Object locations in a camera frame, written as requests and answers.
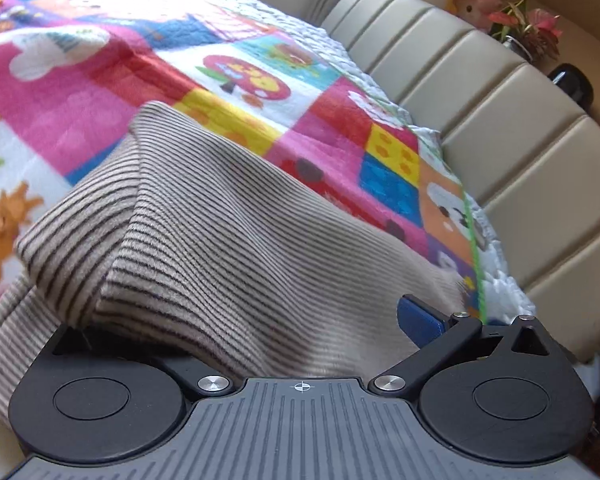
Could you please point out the black round bottle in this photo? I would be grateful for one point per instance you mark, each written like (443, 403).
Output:
(574, 85)

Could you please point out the pink plush toy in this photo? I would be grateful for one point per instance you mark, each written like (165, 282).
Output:
(480, 7)

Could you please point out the colourful patchwork cartoon blanket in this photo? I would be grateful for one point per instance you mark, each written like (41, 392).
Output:
(260, 2)

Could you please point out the beige padded headboard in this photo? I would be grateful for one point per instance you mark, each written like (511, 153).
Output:
(530, 135)

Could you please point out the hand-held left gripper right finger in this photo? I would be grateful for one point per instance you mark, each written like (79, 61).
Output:
(420, 321)

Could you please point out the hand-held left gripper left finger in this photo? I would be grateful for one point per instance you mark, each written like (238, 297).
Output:
(187, 369)

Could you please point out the colourful printed blanket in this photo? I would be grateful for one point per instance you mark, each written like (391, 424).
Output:
(80, 85)

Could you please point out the brown striped sweater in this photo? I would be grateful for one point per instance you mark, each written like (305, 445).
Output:
(230, 260)

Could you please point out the red leaf potted plant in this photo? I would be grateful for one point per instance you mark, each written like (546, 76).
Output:
(530, 30)

